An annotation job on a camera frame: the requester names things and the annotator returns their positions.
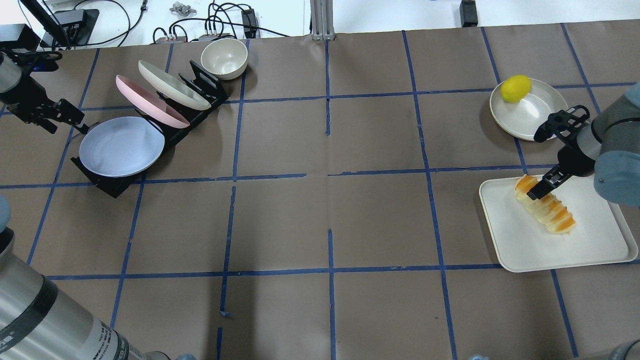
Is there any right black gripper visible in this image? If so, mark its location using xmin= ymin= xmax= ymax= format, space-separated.
xmin=526 ymin=145 xmax=595 ymax=201

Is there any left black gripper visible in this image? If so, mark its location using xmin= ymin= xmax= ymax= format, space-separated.
xmin=6 ymin=99 xmax=90 ymax=135

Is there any spiral bread roll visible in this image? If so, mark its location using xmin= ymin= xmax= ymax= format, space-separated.
xmin=514 ymin=174 xmax=577 ymax=235

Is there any blue plate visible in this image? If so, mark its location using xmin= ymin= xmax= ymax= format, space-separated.
xmin=78 ymin=116 xmax=165 ymax=178

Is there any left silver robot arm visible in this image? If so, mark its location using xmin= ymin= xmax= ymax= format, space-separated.
xmin=0 ymin=51 xmax=169 ymax=360

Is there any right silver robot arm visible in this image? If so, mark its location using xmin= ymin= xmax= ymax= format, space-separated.
xmin=525 ymin=83 xmax=640 ymax=207

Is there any pink plate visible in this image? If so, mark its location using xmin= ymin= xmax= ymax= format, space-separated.
xmin=115 ymin=75 xmax=190 ymax=129

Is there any cream plate under lemon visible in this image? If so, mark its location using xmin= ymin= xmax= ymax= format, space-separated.
xmin=489 ymin=79 xmax=569 ymax=142

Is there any cream plate in rack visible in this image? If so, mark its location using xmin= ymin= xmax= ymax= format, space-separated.
xmin=138 ymin=60 xmax=211 ymax=111

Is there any cream rectangular tray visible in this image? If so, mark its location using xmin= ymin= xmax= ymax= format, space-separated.
xmin=478 ymin=177 xmax=639 ymax=272

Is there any yellow lemon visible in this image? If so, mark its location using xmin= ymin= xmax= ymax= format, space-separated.
xmin=500 ymin=74 xmax=532 ymax=104

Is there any black dish rack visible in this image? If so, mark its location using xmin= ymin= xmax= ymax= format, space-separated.
xmin=70 ymin=60 xmax=229 ymax=198

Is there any small metal clamp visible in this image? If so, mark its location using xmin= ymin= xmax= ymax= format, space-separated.
xmin=169 ymin=1 xmax=198 ymax=18

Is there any cream bowl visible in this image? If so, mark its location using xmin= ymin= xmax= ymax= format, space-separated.
xmin=199 ymin=38 xmax=249 ymax=80

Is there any black device on table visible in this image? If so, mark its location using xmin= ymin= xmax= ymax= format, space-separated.
xmin=459 ymin=0 xmax=479 ymax=28

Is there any black power adapter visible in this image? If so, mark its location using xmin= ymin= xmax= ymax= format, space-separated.
xmin=241 ymin=9 xmax=259 ymax=39

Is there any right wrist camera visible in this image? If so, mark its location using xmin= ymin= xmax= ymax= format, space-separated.
xmin=534 ymin=105 xmax=590 ymax=145

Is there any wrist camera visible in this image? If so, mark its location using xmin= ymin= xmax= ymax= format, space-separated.
xmin=534 ymin=105 xmax=590 ymax=145
xmin=0 ymin=23 xmax=63 ymax=72

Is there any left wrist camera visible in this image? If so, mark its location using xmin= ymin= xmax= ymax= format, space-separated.
xmin=0 ymin=23 xmax=63 ymax=72

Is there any aluminium frame post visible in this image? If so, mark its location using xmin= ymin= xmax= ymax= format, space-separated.
xmin=310 ymin=0 xmax=336 ymax=41

